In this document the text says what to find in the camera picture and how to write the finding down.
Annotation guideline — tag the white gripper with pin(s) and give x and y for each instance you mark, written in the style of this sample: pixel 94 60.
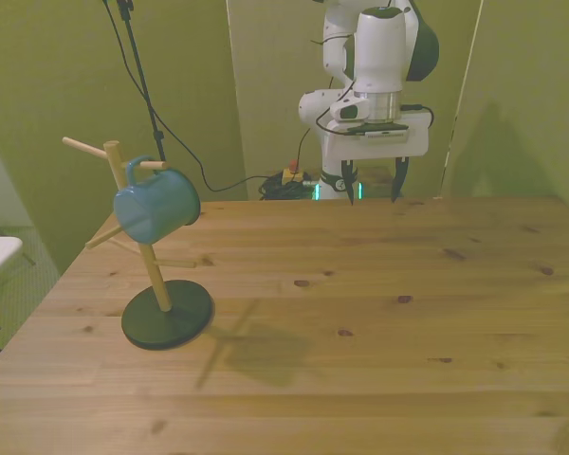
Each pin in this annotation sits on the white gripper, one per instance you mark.
pixel 374 148

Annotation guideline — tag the blue enamel mug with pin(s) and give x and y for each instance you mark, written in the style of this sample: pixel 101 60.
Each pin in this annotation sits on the blue enamel mug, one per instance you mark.
pixel 156 208

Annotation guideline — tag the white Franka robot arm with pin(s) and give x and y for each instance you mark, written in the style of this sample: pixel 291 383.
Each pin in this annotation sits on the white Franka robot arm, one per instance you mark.
pixel 379 47

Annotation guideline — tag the wooden mug tree black base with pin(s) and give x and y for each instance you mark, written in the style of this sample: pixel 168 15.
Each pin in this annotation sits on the wooden mug tree black base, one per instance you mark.
pixel 166 322

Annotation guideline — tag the yellow emergency stop box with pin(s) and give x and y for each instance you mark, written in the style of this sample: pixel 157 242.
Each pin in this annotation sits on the yellow emergency stop box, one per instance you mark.
pixel 292 174

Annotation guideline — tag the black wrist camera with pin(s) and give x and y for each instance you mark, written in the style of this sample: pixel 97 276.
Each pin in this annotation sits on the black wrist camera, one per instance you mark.
pixel 379 129

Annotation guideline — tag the black camera stand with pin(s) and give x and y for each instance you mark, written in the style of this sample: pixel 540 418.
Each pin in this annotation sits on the black camera stand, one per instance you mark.
pixel 140 76

